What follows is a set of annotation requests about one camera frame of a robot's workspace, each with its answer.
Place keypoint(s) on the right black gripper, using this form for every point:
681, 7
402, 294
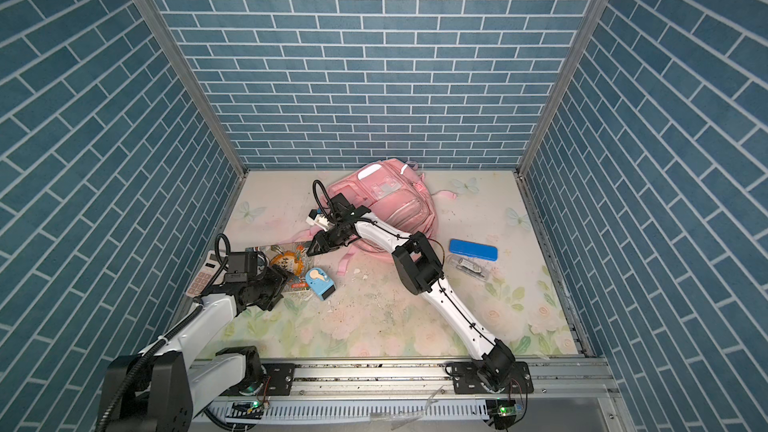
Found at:
323, 243

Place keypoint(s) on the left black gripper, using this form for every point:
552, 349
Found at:
279, 280

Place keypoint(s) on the pink student backpack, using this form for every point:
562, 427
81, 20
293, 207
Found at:
403, 218

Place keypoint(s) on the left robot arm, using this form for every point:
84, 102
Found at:
160, 388

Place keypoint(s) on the blue pencil sharpener with crank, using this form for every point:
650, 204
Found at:
320, 283

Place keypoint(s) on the white pink calculator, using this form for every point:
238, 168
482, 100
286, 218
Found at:
205, 274

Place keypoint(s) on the clear plastic packet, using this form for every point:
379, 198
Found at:
468, 267

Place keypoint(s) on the blue pencil case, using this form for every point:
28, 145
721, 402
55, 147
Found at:
473, 250

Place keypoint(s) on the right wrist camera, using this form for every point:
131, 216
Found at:
316, 218

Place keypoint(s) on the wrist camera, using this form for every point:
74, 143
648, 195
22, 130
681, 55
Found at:
316, 218
242, 267

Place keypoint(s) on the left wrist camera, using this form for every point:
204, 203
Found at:
242, 267

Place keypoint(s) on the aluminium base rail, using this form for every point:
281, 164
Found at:
348, 390

